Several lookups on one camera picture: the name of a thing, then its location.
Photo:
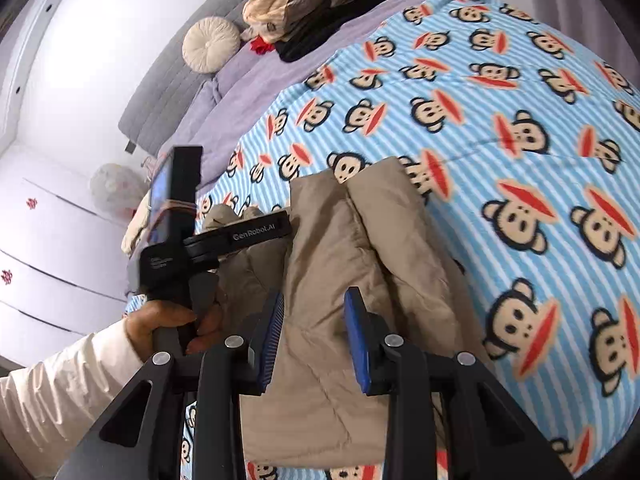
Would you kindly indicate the monkey print striped blanket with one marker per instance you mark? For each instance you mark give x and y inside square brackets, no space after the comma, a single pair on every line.
[523,146]

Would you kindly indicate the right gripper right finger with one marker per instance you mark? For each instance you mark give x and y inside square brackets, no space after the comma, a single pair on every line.
[488,435]

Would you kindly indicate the phone on left gripper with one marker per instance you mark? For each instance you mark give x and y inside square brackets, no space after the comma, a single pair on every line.
[173,195]

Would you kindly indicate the white wardrobe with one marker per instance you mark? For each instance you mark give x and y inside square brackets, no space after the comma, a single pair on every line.
[63,274]

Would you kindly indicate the cream folded garment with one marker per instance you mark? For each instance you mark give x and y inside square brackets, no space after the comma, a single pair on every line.
[137,226]

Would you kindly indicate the person left hand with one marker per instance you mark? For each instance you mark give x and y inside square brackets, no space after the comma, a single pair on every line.
[142,324]

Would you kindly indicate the grey quilted headboard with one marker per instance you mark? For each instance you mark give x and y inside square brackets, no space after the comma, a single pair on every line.
[166,91]

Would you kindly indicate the round cream cushion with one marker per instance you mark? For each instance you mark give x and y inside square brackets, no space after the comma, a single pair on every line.
[209,44]

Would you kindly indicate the black folded clothes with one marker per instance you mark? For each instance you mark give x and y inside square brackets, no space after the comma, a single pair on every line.
[319,26]

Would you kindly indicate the red cloth item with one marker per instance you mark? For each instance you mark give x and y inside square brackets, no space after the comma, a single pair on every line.
[260,46]

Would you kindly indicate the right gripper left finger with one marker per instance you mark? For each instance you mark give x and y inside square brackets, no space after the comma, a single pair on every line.
[139,435]

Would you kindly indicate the purple duvet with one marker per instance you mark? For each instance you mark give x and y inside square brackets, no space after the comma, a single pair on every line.
[231,103]

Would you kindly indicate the white left sleeve forearm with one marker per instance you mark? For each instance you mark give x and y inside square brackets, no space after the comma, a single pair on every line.
[47,409]

